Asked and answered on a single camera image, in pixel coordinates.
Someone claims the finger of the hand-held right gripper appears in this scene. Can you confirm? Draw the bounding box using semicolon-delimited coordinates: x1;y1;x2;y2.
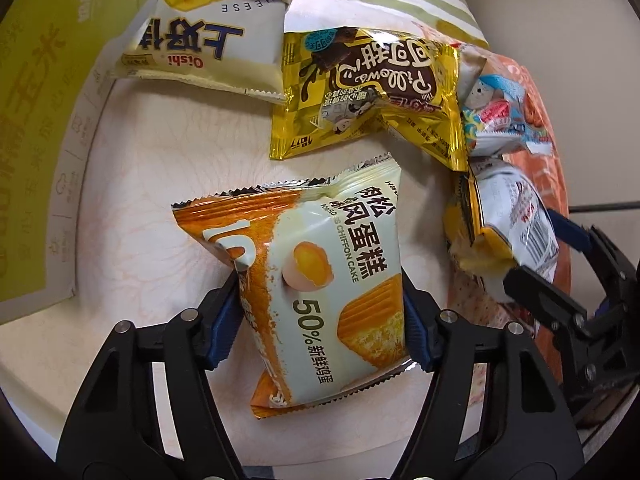
547;207;640;311
502;265;592;342

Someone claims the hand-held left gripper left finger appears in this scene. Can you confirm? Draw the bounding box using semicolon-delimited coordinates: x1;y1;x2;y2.
56;270;246;480

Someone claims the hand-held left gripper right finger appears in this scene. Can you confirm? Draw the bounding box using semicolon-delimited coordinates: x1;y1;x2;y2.
395;267;586;480

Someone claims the silver yellow snack packet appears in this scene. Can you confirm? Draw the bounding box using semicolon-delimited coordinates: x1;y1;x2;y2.
444;157;561;303

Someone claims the orange cream cake packet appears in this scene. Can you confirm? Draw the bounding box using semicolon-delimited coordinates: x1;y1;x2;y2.
171;155;407;420

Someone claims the yellow-green cardboard box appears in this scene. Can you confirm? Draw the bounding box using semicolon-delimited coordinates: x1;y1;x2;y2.
0;0;166;326

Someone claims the large orange patterned bag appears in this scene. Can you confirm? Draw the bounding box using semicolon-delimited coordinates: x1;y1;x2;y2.
445;52;573;411

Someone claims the blue white snack packet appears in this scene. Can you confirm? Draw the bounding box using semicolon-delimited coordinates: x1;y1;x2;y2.
457;47;553;158

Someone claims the gold chocolate snack packet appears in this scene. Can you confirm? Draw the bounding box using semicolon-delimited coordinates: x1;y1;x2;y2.
269;26;471;173

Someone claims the cream cheese snack packet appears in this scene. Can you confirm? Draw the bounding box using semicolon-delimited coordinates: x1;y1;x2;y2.
111;0;351;106

